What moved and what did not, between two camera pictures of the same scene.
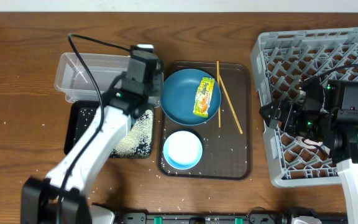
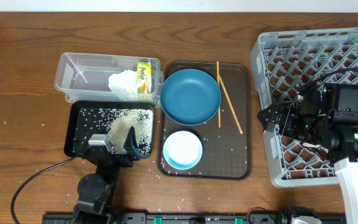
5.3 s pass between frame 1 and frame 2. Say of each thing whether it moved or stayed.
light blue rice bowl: stayed
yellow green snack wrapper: moved
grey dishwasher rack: stayed
